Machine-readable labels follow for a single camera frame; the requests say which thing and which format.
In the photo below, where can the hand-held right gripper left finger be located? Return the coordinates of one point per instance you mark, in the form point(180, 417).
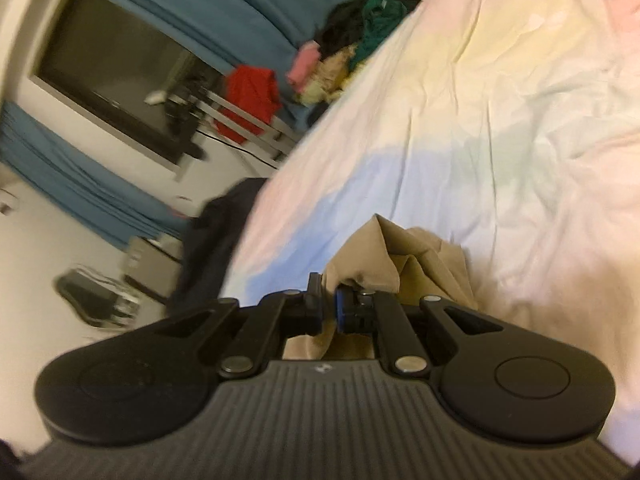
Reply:
point(316, 310)

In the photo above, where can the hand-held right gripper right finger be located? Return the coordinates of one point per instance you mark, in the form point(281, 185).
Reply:
point(340, 310)

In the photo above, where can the beige t-shirt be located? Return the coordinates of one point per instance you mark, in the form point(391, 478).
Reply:
point(415, 260)

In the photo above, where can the dark navy jacket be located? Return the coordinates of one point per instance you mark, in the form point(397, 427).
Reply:
point(210, 245)

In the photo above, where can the blue cloth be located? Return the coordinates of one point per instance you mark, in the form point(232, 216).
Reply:
point(300, 115)

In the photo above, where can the silver stand with hanger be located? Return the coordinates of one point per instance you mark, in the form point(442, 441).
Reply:
point(240, 114)

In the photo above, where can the wavy framed mirror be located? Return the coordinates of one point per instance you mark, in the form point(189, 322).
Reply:
point(90, 300)

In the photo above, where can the red cloth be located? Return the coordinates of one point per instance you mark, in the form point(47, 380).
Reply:
point(250, 85)

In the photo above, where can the white bed sheet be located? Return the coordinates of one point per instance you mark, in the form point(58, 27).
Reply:
point(500, 135)

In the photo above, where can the yellow floral cloth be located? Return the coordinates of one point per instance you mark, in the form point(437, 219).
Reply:
point(330, 72)

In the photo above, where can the pink cloth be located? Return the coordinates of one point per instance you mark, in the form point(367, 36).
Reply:
point(302, 67)

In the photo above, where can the narrow blue curtain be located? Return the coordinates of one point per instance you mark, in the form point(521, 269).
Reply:
point(75, 180)

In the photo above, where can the green cloth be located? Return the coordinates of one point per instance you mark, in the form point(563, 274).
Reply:
point(380, 25)

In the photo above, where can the dark framed window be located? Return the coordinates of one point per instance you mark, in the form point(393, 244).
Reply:
point(110, 70)

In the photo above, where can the wide blue curtain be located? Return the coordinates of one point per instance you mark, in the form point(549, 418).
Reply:
point(225, 0)

